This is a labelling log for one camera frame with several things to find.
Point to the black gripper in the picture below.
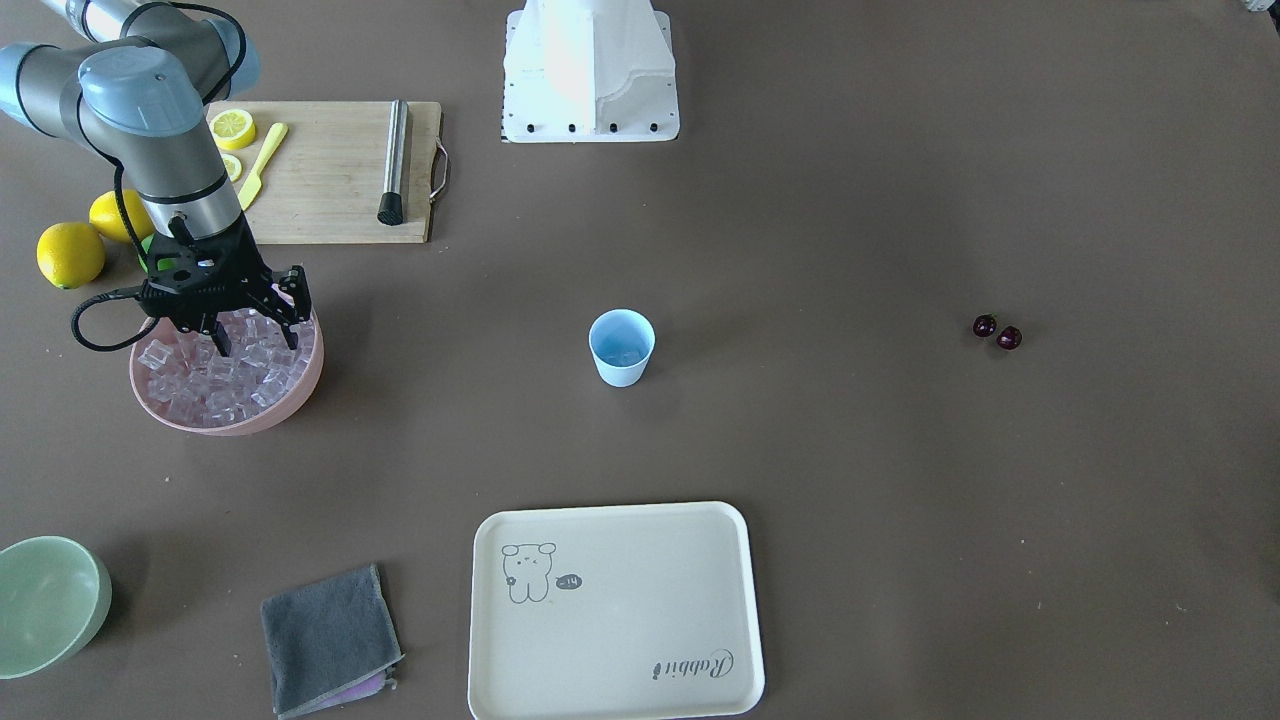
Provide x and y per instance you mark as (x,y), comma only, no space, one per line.
(284,292)

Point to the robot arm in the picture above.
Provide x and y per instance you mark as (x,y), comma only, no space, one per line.
(137,95)

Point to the pile of ice cubes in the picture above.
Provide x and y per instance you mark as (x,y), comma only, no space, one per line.
(230,375)

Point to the light blue plastic cup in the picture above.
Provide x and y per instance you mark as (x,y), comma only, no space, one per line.
(621,342)

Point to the pink bowl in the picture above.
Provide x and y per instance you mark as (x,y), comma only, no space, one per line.
(240,400)

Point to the yellow plastic knife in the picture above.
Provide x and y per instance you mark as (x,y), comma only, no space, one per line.
(252,183)

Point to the green lime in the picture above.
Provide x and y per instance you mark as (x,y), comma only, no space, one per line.
(142,252)

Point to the wooden cutting board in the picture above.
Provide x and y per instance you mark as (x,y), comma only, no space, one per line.
(323,186)

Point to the lower lemon half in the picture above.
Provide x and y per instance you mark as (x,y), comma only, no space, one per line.
(232,165)

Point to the steel muddler black tip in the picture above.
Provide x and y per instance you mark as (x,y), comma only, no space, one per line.
(391,205)

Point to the whole yellow lemon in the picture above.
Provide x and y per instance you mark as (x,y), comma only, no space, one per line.
(106,217)

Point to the upper lemon slice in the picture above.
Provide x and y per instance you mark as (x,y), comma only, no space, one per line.
(233,129)

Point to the grey folded cloth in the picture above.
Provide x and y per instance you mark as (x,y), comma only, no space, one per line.
(330,643)

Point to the mint green bowl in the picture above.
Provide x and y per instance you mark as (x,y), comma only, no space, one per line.
(55,595)

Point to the cream rabbit tray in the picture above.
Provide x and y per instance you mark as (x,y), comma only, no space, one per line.
(617,612)

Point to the dark red cherry pair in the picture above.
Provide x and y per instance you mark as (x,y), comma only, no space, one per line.
(1007,337)

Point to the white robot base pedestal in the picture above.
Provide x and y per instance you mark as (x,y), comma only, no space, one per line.
(589,72)

